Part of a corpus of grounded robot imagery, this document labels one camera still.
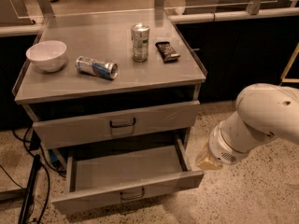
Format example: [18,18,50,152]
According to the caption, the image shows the dark snack bar wrapper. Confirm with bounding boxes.
[155,41,180,63]

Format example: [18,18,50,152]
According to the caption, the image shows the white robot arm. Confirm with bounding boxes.
[195,83,299,170]

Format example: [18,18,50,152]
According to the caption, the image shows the grey top drawer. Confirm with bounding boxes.
[34,101,200,149]

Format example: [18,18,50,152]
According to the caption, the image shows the black metal stand leg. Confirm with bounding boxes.
[18,155,41,224]

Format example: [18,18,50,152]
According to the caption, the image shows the grey drawer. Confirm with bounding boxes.
[34,101,200,149]
[52,135,204,214]

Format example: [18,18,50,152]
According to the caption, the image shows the silver green standing can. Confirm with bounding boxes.
[131,23,150,62]

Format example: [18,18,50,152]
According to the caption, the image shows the black floor cables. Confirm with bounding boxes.
[0,126,67,224]

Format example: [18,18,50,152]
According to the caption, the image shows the blue silver lying can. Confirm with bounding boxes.
[75,56,118,80]

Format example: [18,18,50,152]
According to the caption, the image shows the white ceramic bowl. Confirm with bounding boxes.
[26,40,67,72]

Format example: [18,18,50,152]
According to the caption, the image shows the wheeled metal frame cart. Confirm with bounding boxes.
[279,42,299,86]

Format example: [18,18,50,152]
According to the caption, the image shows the grey metal drawer cabinet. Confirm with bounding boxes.
[11,8,208,151]

